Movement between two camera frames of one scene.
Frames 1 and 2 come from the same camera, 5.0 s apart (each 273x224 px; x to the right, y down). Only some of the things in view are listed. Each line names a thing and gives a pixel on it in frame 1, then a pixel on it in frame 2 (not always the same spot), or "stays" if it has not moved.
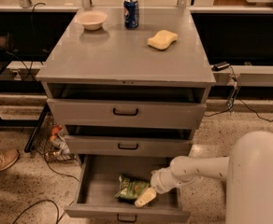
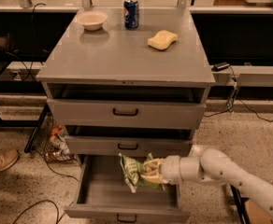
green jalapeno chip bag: [130, 189] to [133, 176]
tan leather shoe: [1, 159] stays
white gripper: [159, 181] to [170, 170]
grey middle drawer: [133, 145] stays
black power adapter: [222, 65] stays
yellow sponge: [163, 39] stays
